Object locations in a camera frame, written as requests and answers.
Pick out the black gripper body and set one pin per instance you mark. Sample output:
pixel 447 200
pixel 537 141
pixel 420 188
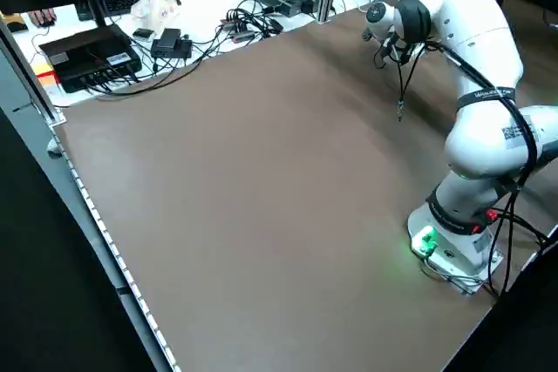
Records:
pixel 396 49

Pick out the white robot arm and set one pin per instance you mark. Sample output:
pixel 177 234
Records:
pixel 475 28

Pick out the small black power adapter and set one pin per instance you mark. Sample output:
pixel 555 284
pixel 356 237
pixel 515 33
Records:
pixel 168 43

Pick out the white plastic bag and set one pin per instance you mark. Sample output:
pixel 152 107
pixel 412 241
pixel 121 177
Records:
pixel 154 8

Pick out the small flat black device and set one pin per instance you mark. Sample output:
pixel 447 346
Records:
pixel 143 33

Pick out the black keyboard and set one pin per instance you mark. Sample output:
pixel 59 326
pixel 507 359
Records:
pixel 117 4

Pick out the yellow and red box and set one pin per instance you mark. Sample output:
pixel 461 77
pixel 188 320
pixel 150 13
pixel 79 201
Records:
pixel 45 76

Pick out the dark computer mouse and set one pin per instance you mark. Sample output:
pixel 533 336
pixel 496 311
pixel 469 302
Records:
pixel 41 17

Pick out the black network switch box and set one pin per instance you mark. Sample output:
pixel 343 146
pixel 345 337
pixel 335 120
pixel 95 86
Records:
pixel 87 54

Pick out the grey aluminium table frame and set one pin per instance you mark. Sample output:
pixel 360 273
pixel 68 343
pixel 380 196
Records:
pixel 74 215

